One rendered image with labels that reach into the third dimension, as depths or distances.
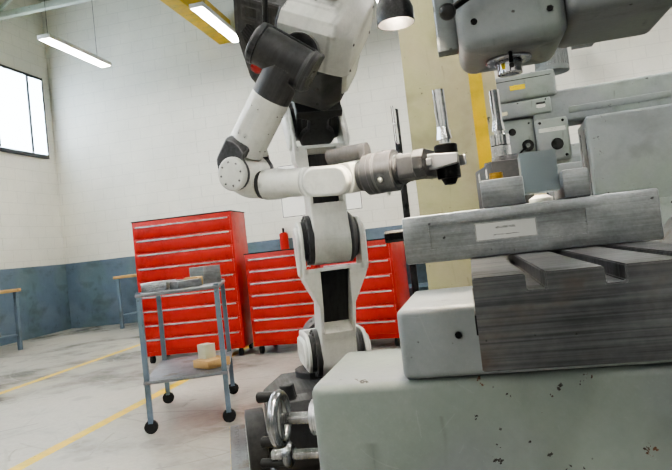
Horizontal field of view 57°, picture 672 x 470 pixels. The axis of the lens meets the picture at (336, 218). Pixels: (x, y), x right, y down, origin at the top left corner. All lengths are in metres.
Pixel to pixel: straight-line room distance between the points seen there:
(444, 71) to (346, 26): 1.58
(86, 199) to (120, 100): 1.94
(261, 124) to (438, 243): 0.63
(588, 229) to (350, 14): 0.84
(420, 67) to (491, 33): 1.89
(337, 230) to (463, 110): 1.43
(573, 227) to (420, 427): 0.43
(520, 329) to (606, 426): 0.59
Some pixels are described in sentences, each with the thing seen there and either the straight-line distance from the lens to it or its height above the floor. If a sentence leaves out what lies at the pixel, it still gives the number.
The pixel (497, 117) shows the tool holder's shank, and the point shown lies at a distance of 1.59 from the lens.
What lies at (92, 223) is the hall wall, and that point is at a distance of 12.28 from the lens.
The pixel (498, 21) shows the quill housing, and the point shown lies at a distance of 1.18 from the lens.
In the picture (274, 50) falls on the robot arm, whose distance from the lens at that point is 1.38.
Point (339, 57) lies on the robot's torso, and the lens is 1.50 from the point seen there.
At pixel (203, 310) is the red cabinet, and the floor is 0.49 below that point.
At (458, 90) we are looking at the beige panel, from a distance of 3.01.
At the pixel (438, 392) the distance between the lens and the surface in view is 1.10.
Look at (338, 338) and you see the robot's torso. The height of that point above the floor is 0.73.
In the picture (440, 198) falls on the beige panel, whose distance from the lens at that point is 2.95.
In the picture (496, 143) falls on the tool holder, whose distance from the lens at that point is 1.57.
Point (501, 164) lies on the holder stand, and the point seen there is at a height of 1.13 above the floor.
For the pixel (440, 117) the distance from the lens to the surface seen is 1.27.
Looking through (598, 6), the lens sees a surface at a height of 1.34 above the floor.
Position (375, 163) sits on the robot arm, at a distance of 1.28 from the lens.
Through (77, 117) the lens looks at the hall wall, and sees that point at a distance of 12.64.
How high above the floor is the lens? 0.99
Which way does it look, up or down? 2 degrees up
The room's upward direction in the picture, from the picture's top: 6 degrees counter-clockwise
